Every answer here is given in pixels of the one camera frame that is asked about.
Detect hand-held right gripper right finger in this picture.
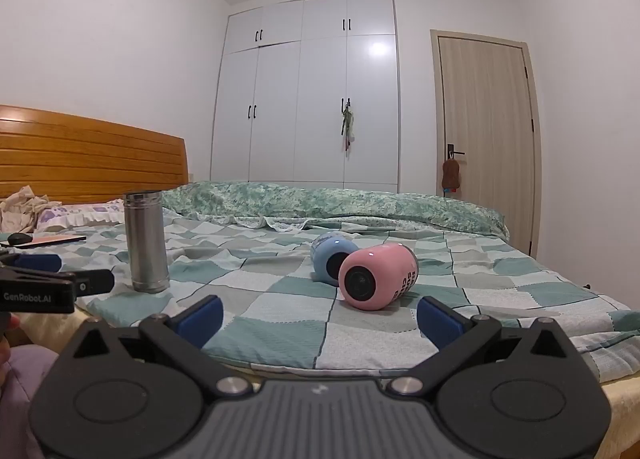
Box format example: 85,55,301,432
387,296,571,399

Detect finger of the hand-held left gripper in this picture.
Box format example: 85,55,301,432
0,252,64,273
74,268,115,298

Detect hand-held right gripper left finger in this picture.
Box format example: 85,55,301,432
59,295,257,399

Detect pink cup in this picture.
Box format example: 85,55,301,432
338,244,419,311

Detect blue cup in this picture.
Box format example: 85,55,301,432
310,232,361,286

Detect stainless steel cup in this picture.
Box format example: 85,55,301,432
123,190,171,294

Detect person's left hand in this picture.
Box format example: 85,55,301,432
0,314,22,385

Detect flat pink tablet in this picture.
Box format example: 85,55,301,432
0,234,87,249

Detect beige crumpled cloth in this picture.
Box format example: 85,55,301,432
0,184,64,234

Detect purple floral pillow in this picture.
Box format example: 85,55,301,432
35,198,126,233

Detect checked green blanket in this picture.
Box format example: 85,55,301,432
0,212,640,386

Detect person's purple clothing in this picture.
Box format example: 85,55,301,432
0,343,60,459

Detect wooden headboard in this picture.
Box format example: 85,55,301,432
0,104,190,205

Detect brown hanging pouch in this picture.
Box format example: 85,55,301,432
441,158,461,191

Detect green floral quilt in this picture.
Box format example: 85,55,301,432
160,180,511,241

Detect cream bed sheet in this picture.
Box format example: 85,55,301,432
14,306,640,459

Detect light wooden door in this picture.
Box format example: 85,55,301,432
429,29,544,258

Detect hanging wardrobe ornament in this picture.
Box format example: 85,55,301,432
339,98,357,153

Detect white wardrobe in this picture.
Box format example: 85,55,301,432
209,0,401,194

